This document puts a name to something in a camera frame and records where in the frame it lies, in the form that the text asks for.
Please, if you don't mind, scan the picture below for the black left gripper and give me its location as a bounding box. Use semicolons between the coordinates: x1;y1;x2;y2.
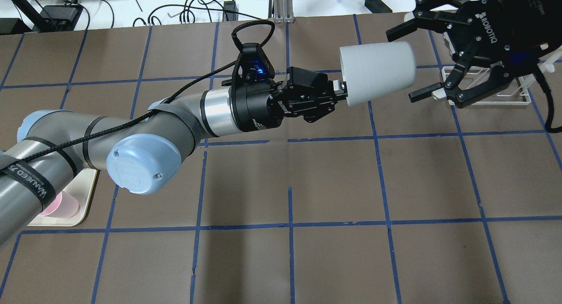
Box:
231;67;349;132

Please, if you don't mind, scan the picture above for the grey plastic cup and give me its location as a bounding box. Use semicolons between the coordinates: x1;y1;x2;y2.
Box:
339;42;416;107

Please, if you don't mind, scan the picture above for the cream plastic tray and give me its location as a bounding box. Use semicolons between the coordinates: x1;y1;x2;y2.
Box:
29;169;99;227

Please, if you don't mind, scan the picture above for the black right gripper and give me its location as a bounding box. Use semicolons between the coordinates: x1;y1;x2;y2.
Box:
386;0;561;103

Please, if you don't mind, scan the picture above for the black braided cable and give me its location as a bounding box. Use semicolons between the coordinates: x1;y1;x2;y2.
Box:
22;19;276;164

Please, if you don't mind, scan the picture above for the black adapter top right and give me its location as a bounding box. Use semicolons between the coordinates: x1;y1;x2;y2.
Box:
364;0;393;14

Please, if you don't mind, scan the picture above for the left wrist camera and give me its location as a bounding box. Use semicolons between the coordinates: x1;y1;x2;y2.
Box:
232;43;275;84

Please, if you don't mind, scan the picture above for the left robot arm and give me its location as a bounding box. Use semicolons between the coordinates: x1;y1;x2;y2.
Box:
0;67;351;246

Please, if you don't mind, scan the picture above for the black power brick left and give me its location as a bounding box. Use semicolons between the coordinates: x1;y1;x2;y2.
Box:
40;4;83;31

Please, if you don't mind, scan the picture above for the pink plastic cup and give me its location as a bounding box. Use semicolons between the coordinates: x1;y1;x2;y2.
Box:
38;191;79;219

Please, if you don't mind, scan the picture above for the aluminium frame post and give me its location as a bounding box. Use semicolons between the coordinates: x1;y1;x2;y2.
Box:
271;0;295;24

